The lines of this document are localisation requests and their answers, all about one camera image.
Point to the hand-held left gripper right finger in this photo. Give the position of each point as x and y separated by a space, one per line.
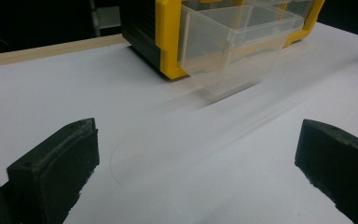
341 165

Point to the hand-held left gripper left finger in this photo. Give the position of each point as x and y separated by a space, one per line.
54 168

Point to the clear plastic drawer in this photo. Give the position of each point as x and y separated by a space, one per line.
292 6
230 46

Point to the yellow and black drawer cabinet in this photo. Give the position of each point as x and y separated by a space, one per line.
155 34

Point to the metal stand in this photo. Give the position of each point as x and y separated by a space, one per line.
104 17

